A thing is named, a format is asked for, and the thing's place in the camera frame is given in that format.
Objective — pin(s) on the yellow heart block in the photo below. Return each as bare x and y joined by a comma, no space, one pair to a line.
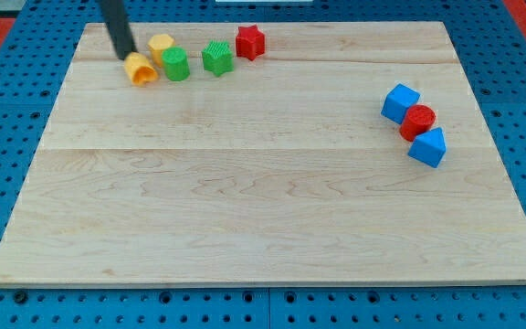
139,69

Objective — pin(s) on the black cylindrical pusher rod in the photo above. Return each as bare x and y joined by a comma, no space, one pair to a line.
117,22

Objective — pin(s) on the red cylinder block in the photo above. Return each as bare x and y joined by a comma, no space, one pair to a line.
418,119

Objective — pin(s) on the green cylinder block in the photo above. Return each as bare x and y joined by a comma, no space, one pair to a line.
175,64

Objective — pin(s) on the wooden board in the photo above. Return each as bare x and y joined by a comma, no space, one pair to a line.
281,173

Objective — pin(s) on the green star block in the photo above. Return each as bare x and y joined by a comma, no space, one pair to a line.
217,57

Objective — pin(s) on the yellow hexagon block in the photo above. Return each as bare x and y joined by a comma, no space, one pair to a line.
157,44

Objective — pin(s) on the blue cube block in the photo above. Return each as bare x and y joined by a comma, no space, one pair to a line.
398,101

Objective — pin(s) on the red star block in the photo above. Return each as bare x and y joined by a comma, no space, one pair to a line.
250,42

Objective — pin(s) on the blue triangle block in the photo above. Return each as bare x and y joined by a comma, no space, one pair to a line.
429,148

